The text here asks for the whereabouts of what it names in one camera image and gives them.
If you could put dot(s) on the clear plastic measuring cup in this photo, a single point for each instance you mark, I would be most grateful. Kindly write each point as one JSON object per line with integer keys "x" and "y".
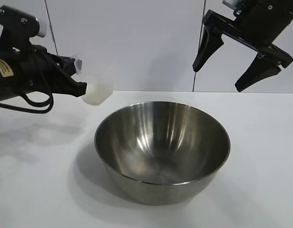
{"x": 96, "y": 73}

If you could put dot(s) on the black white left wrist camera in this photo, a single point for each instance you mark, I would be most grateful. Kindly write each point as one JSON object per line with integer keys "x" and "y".
{"x": 18, "y": 21}

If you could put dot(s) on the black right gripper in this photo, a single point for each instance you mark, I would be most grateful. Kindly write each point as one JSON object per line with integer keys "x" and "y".
{"x": 260, "y": 21}

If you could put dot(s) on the stainless steel mixing bowl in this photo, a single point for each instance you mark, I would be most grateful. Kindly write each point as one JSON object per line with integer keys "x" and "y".
{"x": 160, "y": 142}

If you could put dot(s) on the white rice grains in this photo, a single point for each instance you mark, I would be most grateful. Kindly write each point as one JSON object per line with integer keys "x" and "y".
{"x": 96, "y": 93}

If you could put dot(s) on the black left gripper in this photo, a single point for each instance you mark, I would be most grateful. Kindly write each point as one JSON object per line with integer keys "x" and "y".
{"x": 22, "y": 71}

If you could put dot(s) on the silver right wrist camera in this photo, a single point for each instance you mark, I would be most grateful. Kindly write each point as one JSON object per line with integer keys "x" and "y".
{"x": 229, "y": 2}

